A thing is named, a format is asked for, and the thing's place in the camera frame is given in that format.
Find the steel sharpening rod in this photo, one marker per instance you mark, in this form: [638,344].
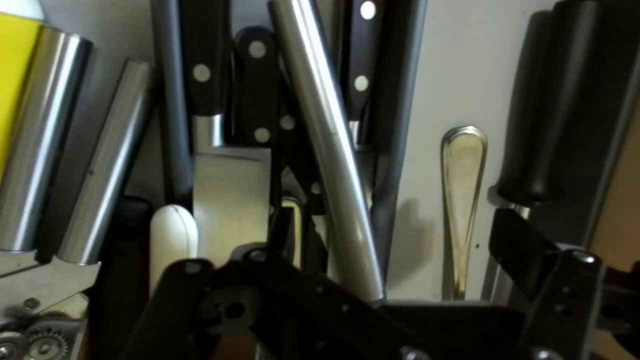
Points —
[326,147]

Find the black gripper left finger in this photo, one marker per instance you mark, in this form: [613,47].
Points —
[281,233]

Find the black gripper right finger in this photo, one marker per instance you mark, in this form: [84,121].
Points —
[566,287]

